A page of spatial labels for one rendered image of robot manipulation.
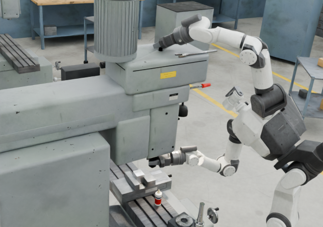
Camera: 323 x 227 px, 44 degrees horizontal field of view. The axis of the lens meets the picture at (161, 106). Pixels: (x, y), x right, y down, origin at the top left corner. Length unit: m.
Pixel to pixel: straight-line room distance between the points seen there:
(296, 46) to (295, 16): 0.56
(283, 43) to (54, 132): 6.71
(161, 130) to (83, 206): 0.55
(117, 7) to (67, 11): 7.07
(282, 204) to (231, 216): 1.67
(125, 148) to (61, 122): 0.38
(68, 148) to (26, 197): 0.26
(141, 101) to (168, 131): 0.29
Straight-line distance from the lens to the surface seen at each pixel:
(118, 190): 2.51
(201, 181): 4.28
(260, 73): 1.87
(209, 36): 1.83
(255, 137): 2.08
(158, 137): 2.12
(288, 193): 2.22
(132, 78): 1.84
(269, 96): 1.97
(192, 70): 2.01
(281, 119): 2.12
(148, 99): 1.94
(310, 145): 2.15
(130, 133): 1.98
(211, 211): 2.95
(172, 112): 2.09
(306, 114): 5.43
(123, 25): 1.77
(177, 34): 1.91
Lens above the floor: 2.52
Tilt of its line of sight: 26 degrees down
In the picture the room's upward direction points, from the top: 5 degrees clockwise
